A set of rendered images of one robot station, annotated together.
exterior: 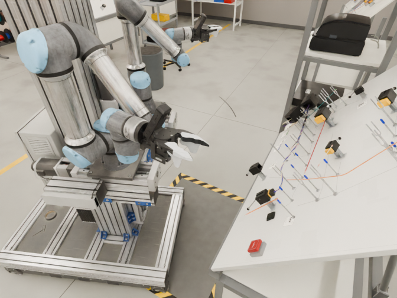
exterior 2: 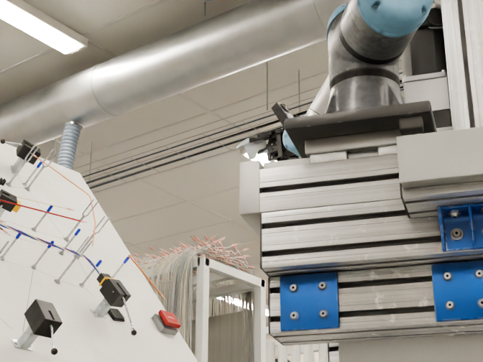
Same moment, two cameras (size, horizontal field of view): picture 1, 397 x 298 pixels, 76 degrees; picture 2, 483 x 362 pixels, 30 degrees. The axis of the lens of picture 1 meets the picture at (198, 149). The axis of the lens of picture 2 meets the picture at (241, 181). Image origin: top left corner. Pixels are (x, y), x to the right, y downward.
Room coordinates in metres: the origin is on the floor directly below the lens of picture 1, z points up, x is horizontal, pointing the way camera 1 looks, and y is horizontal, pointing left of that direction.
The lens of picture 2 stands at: (2.76, 0.39, 0.54)
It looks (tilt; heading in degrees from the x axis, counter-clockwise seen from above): 22 degrees up; 190
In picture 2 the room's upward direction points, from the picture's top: straight up
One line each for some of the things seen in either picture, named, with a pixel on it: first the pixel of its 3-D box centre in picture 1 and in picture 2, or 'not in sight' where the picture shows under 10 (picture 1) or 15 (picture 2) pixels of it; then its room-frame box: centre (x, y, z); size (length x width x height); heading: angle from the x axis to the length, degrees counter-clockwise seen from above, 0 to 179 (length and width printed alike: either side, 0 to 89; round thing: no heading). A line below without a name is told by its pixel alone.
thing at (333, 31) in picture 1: (339, 32); not in sight; (1.69, -0.89, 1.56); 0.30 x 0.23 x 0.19; 63
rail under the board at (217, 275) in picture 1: (256, 188); not in sight; (1.03, -0.35, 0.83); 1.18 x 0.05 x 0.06; 151
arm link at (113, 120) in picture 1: (119, 123); not in sight; (0.68, 0.25, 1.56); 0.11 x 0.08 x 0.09; 58
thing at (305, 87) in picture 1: (317, 96); not in sight; (1.72, -0.90, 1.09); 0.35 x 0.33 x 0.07; 151
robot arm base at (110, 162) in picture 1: (115, 152); not in sight; (0.93, 0.41, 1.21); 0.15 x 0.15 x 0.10
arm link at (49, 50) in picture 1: (69, 106); not in sight; (0.82, 0.48, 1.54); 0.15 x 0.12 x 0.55; 148
